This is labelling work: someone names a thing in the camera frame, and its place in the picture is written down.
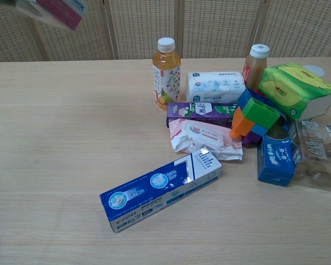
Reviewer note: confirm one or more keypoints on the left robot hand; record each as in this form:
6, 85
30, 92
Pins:
23, 1

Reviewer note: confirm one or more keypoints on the pink white toothpaste box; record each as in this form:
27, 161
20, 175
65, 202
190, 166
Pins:
63, 11

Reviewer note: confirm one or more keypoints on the purple toothpaste box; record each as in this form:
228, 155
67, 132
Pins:
198, 111

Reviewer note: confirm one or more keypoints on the blue white toothpaste box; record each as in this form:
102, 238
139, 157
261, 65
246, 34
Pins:
154, 185

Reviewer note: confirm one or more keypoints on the yellow tea bottle white cap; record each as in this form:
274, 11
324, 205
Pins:
166, 80

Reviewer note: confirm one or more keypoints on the beige folding screen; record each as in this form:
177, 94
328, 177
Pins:
215, 27

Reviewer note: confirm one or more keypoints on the white tissue pack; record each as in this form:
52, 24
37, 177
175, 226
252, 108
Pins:
215, 85

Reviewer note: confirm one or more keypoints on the pink wet wipes pack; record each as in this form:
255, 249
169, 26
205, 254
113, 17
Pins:
204, 138

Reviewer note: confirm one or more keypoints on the brown juice bottle white cap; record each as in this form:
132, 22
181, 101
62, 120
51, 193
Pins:
255, 69

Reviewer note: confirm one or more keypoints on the colourful building block toy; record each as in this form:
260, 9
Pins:
259, 113

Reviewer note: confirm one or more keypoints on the green tissue pack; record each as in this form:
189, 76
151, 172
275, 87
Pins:
295, 88

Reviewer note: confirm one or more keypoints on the blue carton box white text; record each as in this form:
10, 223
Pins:
275, 163

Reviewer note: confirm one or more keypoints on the white round lid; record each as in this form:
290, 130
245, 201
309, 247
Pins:
315, 69

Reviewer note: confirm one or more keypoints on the clear plastic snack package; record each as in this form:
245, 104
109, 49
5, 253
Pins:
317, 154

